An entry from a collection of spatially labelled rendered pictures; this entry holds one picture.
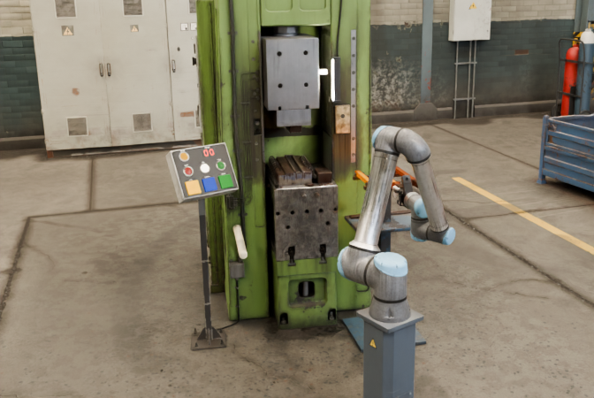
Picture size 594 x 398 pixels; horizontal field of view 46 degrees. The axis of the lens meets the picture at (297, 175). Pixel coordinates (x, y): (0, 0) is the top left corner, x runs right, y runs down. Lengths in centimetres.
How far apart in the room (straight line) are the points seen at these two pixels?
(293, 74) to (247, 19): 41
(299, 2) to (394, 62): 659
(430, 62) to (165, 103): 408
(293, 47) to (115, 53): 534
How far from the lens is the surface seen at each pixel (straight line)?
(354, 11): 419
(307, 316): 439
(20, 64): 984
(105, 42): 910
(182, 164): 385
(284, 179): 411
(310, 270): 427
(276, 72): 399
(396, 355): 326
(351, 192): 436
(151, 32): 913
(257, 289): 448
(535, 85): 1184
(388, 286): 315
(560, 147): 747
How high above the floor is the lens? 206
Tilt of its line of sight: 15 degrees down
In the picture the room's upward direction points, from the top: 1 degrees counter-clockwise
